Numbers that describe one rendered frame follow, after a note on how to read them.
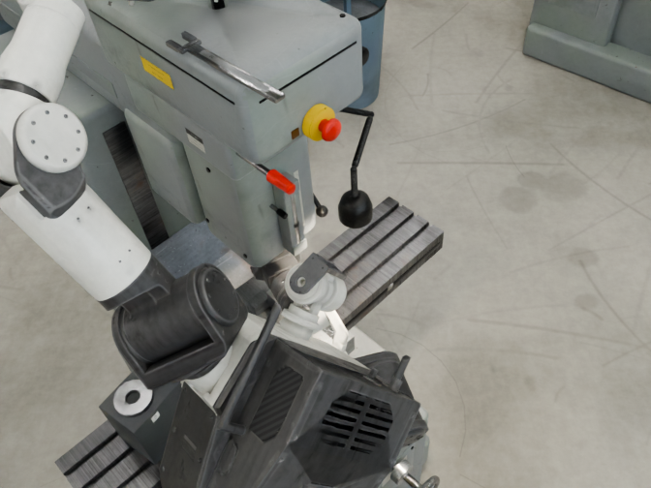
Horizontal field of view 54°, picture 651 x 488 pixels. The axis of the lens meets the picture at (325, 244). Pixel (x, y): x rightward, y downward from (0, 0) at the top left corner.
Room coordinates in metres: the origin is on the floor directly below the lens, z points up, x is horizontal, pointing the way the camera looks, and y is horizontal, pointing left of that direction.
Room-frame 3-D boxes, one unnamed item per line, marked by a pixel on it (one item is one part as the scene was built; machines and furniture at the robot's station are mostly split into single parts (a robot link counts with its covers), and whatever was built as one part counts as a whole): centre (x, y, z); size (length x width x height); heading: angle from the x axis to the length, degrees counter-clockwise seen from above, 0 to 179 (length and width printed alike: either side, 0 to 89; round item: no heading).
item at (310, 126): (0.84, -0.01, 1.76); 0.06 x 0.02 x 0.06; 130
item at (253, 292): (1.00, 0.11, 0.97); 0.35 x 0.15 x 0.11; 38
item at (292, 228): (0.94, 0.07, 1.45); 0.04 x 0.04 x 0.21; 40
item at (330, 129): (0.83, -0.02, 1.76); 0.04 x 0.03 x 0.04; 130
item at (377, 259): (0.99, 0.18, 0.88); 1.24 x 0.23 x 0.08; 130
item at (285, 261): (0.94, 0.10, 1.23); 0.13 x 0.12 x 0.10; 112
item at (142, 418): (0.76, 0.44, 1.02); 0.22 x 0.12 x 0.20; 141
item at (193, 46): (0.83, 0.12, 1.89); 0.24 x 0.04 x 0.01; 41
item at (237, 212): (1.02, 0.14, 1.47); 0.21 x 0.19 x 0.32; 130
